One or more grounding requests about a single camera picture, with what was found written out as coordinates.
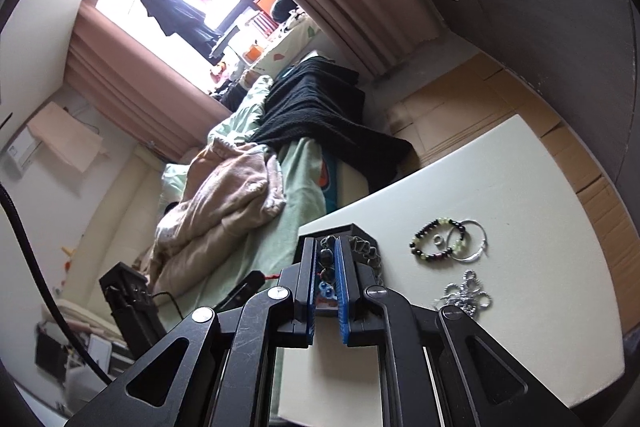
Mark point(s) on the floral patterned cloth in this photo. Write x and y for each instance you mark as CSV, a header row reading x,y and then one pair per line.
x,y
292,39

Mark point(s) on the dark hanging clothes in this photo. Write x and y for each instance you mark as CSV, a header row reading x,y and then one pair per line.
x,y
175,17

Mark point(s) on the black flat device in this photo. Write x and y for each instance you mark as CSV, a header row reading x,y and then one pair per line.
x,y
245,289

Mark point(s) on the black boxy device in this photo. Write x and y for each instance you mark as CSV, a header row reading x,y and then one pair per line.
x,y
132,307

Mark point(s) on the beige cloth cover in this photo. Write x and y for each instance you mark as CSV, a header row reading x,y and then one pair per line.
x,y
65,132

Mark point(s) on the black knit blanket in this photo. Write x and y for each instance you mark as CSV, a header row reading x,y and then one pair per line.
x,y
320,112

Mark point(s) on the light green bed quilt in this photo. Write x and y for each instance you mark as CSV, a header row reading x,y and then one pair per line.
x,y
300,187

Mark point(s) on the black square box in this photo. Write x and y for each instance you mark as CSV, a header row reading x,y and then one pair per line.
x,y
50,352

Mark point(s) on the silver bangle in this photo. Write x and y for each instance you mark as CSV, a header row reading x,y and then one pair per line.
x,y
470,260

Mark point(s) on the dark round object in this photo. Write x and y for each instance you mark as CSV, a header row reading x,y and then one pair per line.
x,y
281,7

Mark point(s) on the white wall air conditioner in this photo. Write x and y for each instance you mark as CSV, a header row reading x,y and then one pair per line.
x,y
17,154

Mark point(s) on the teal orange printed cloth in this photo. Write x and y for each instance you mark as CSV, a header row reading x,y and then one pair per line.
x,y
327,182

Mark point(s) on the flattened cardboard sheets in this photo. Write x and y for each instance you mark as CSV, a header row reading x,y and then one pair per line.
x,y
450,97

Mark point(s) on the orange box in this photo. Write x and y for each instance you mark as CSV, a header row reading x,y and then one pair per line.
x,y
253,52

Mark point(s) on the pink fleece blanket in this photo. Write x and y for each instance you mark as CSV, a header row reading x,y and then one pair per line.
x,y
225,202

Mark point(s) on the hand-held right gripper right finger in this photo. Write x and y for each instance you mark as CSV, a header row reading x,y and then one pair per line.
x,y
343,292

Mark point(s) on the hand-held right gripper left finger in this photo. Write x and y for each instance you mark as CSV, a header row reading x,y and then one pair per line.
x,y
309,292

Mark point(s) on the black jewelry box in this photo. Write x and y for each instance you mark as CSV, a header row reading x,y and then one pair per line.
x,y
361,232

